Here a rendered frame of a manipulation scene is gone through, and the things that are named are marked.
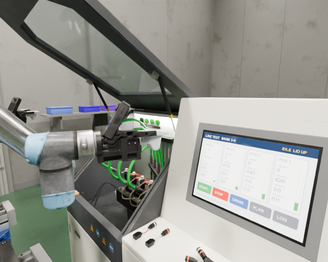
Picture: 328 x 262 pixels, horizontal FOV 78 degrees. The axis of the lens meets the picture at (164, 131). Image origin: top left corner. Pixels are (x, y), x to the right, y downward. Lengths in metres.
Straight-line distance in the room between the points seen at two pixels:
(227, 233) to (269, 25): 7.28
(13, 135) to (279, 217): 0.81
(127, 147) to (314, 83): 6.90
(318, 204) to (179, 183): 0.51
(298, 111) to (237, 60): 7.17
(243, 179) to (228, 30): 7.65
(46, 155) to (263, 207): 0.66
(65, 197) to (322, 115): 0.74
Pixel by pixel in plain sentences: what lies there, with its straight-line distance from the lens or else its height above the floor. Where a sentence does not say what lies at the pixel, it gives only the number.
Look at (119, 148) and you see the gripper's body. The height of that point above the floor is 1.42.
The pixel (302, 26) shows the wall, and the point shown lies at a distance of 7.55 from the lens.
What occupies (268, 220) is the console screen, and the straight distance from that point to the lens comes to 0.78.
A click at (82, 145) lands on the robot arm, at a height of 1.44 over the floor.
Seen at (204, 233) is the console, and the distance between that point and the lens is 0.92.
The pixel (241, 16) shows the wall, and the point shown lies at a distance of 8.19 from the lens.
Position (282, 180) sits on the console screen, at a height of 1.30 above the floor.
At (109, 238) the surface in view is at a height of 0.91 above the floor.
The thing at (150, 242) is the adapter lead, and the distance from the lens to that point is 0.90.
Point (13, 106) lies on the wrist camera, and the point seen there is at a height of 1.49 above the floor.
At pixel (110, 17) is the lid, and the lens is 0.78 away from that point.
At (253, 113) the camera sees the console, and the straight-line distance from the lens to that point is 0.79.
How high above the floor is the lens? 1.56
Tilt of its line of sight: 10 degrees down
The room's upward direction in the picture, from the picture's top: straight up
